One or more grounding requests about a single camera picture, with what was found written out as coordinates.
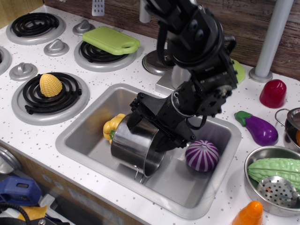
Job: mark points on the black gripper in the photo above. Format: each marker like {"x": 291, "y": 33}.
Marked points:
{"x": 165, "y": 116}

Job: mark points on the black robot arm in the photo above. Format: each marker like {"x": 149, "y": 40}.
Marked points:
{"x": 192, "y": 38}

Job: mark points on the silver toy sink basin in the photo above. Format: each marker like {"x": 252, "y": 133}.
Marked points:
{"x": 175, "y": 185}

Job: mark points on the stainless steel pot lid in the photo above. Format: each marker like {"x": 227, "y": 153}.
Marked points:
{"x": 153, "y": 65}

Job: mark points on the small steel pot right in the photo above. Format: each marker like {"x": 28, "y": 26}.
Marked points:
{"x": 292, "y": 128}

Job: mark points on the yellow toy bell pepper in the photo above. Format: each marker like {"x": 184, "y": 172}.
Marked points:
{"x": 110, "y": 126}

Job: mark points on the silver toy faucet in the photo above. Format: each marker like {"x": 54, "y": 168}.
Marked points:
{"x": 172, "y": 79}

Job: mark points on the purple striped toy onion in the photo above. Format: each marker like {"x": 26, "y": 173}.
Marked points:
{"x": 202, "y": 156}

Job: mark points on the middle black coil burner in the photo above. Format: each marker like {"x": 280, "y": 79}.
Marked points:
{"x": 94, "y": 59}

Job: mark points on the black coil burner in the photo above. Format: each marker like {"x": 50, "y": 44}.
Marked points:
{"x": 94, "y": 59}
{"x": 32, "y": 107}

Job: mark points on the green toy cutting board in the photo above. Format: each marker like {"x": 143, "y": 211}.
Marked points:
{"x": 111, "y": 41}

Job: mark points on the green toy plate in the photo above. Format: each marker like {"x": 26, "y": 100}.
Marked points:
{"x": 241, "y": 73}

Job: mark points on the yellow toy corn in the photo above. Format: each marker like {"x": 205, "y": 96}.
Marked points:
{"x": 50, "y": 85}

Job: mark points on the purple toy eggplant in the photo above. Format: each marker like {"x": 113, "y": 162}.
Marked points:
{"x": 262, "y": 132}

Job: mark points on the front black coil burner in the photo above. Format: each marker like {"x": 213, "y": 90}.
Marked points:
{"x": 32, "y": 107}

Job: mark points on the green toy bitter gourd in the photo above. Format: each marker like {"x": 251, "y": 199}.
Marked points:
{"x": 286, "y": 168}

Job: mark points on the steel bowl right front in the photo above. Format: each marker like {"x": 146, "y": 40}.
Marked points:
{"x": 251, "y": 184}

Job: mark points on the silver stove knob back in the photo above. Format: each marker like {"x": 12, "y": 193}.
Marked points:
{"x": 82, "y": 27}

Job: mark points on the silver stove knob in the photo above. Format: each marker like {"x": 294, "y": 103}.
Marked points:
{"x": 56, "y": 48}
{"x": 23, "y": 72}
{"x": 82, "y": 27}

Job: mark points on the silver stove knob middle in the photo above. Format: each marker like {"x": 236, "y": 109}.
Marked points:
{"x": 56, "y": 48}

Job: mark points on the grey vertical pole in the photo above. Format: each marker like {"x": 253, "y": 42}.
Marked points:
{"x": 262, "y": 72}

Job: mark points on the red toy pepper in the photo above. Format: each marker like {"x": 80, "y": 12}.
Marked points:
{"x": 273, "y": 94}

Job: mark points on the orange toy carrot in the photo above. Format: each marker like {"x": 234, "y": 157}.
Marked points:
{"x": 252, "y": 214}

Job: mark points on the white slotted spatula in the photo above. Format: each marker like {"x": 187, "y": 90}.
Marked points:
{"x": 98, "y": 8}

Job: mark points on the silver stove knob front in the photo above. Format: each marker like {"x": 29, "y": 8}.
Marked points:
{"x": 23, "y": 72}

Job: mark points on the yellow cloth piece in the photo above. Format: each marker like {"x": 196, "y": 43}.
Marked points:
{"x": 35, "y": 212}

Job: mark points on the steel slotted spoon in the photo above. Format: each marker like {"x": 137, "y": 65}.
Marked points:
{"x": 279, "y": 191}

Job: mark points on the silver oven knob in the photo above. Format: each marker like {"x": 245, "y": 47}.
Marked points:
{"x": 8, "y": 162}

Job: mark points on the back left coil burner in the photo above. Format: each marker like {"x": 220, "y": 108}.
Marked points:
{"x": 35, "y": 29}

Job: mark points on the far left burner edge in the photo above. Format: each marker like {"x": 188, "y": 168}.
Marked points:
{"x": 5, "y": 60}

